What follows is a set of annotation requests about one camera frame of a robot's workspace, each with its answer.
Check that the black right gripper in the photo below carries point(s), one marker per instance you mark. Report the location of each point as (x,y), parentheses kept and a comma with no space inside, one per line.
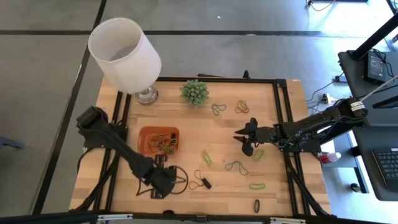
(264,133)

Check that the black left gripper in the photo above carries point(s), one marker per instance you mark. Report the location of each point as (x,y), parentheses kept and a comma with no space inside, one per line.
(157,182)

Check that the thin black rubber band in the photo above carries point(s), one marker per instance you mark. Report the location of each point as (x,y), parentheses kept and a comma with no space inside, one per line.
(186,180)

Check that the green rubber band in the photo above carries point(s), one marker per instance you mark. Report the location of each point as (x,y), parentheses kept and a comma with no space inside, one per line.
(204,154)
(170,152)
(256,188)
(241,102)
(254,156)

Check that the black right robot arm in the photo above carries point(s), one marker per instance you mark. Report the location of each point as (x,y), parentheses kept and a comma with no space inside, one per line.
(311,127)

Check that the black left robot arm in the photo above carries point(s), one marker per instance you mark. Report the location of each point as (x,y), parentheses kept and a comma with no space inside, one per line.
(118,146)

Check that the long red rubber band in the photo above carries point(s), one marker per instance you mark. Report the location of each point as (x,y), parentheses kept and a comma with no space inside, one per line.
(189,186)

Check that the teal blue rubber band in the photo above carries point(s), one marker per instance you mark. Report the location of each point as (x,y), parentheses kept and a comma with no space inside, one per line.
(212,109)
(225,167)

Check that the wide black rubber band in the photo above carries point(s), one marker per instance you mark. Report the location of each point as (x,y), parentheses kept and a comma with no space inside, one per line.
(206,183)

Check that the orange plastic bin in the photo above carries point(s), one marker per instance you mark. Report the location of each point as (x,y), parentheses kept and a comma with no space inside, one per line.
(143,146)

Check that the small black rubber band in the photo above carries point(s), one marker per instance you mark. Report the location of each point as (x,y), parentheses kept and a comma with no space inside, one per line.
(255,206)

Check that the potted green succulent plant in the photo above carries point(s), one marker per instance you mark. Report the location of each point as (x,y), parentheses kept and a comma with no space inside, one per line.
(194,92)

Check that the red white bottle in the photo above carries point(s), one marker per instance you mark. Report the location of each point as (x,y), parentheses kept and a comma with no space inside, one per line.
(326,158)

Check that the white power strip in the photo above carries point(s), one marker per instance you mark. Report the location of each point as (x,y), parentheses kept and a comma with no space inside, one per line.
(326,99)

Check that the black office desk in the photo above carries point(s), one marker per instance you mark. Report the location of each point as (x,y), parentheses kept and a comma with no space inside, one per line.
(363,140)

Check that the black caster wheel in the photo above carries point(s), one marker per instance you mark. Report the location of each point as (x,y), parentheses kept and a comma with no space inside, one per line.
(356,187)

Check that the white shade table lamp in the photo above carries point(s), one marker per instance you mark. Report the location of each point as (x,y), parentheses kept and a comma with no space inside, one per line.
(124,56)

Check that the black keyboard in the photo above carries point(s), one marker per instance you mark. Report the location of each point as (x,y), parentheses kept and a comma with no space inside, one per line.
(387,168)

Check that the black power supply box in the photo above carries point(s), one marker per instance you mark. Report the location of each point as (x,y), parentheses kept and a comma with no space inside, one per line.
(374,67)

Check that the black slanted pole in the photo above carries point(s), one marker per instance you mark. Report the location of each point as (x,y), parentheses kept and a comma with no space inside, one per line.
(373,37)

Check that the grey chair foot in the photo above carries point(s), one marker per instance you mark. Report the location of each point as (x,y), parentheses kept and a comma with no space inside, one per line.
(11,143)

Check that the silver metal bracket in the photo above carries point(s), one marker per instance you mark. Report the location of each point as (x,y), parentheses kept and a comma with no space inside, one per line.
(286,220)
(115,217)

